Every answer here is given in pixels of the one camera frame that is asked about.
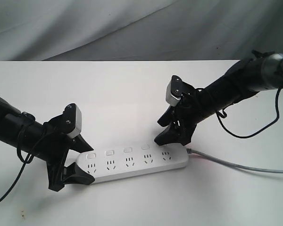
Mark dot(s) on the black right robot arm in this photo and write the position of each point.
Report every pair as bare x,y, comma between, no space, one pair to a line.
251,76

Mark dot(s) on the grey backdrop cloth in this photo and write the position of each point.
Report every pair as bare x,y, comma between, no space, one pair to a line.
138,30

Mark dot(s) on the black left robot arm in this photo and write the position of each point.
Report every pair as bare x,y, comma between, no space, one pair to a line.
11,119

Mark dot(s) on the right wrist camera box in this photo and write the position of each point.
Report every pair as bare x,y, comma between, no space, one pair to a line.
174,90

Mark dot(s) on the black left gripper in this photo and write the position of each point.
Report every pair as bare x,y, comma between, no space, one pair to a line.
52,146

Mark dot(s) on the white five-socket power strip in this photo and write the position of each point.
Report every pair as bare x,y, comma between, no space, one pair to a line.
132,160

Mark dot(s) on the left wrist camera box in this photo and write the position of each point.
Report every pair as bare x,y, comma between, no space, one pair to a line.
71,123

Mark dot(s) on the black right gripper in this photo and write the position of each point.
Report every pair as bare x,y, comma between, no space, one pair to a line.
194,106

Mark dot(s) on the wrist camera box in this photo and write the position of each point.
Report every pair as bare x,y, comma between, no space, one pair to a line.
174,90
71,123

